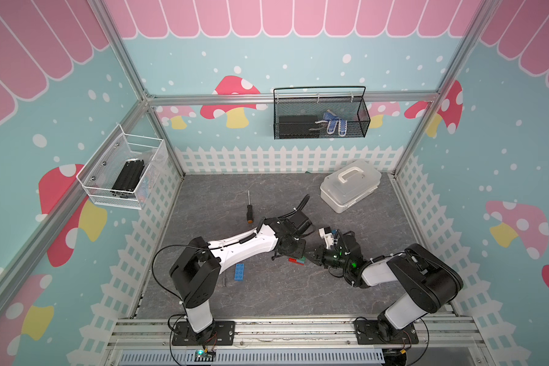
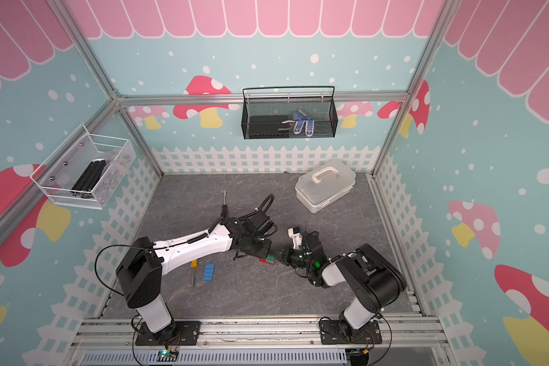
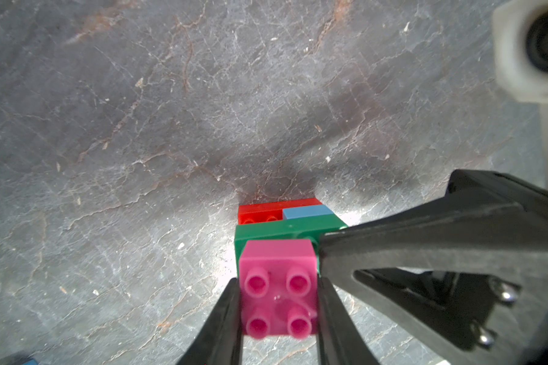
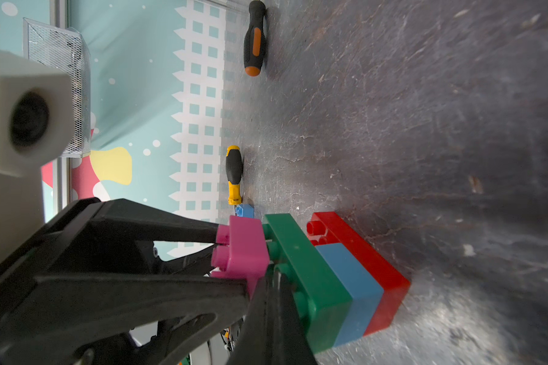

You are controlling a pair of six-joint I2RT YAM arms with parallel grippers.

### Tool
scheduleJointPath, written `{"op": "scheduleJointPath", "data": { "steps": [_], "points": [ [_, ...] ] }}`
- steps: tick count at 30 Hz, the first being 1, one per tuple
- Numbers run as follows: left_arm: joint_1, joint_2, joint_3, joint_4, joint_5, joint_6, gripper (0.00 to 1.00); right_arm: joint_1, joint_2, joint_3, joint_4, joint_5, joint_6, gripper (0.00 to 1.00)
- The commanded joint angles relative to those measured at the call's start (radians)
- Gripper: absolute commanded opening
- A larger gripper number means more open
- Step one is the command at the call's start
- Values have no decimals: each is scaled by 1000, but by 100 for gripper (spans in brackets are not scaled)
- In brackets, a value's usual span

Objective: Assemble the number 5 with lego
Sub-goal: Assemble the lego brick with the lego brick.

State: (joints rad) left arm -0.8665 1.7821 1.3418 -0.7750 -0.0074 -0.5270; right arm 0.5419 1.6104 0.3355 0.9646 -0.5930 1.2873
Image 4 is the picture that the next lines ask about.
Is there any white wire mesh basket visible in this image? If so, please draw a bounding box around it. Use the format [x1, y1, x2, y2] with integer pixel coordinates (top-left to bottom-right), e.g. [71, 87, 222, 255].
[23, 18, 91, 158]

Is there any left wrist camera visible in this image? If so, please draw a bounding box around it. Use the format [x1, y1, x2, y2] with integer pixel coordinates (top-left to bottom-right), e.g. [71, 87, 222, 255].
[0, 50, 68, 177]

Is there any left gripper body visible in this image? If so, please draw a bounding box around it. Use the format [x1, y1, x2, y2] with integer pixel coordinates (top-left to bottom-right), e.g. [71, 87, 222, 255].
[0, 199, 174, 364]

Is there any small blue lego brick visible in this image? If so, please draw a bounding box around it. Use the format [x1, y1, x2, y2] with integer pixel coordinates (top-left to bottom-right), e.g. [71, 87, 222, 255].
[317, 243, 385, 347]

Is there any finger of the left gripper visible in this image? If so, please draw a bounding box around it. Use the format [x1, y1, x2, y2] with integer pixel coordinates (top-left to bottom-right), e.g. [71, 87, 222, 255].
[90, 199, 219, 243]
[0, 274, 248, 364]

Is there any long blue lego brick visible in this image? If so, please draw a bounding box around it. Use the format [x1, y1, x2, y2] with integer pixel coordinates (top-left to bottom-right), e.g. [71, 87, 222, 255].
[234, 204, 254, 218]

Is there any green lego brick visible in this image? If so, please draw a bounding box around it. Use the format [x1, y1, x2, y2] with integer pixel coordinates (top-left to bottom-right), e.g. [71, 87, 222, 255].
[263, 214, 352, 354]

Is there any red lego brick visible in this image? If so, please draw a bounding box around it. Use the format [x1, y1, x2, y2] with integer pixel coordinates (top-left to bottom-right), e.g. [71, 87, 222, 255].
[307, 212, 410, 337]

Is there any pink small lego brick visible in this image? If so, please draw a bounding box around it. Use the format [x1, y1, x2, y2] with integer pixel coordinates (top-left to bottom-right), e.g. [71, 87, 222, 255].
[210, 215, 270, 298]

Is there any yellow black screwdriver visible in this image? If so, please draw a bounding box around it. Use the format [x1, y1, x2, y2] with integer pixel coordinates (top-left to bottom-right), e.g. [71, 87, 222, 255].
[225, 145, 244, 205]

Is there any orange black screwdriver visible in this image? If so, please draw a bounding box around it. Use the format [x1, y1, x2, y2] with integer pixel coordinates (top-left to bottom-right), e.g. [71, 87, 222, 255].
[244, 1, 266, 77]

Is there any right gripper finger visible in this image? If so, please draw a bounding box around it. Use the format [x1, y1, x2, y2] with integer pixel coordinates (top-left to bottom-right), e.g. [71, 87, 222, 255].
[228, 271, 317, 365]

